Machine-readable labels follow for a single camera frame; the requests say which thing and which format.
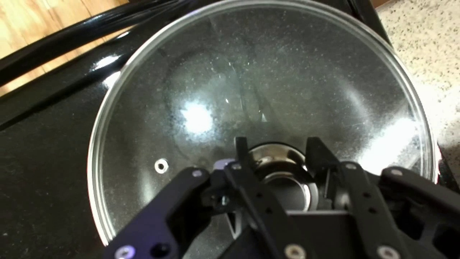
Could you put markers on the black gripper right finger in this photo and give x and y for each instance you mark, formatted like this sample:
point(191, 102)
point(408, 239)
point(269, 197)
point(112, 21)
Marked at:
point(383, 216)

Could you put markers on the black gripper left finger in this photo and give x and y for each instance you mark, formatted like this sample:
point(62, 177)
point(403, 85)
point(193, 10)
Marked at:
point(259, 201)

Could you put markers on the glass pan lid with knob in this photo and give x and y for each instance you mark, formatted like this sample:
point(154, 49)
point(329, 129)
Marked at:
point(268, 76)

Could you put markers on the black electric stove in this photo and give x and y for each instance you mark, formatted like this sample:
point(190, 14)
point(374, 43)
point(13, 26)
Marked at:
point(38, 167)

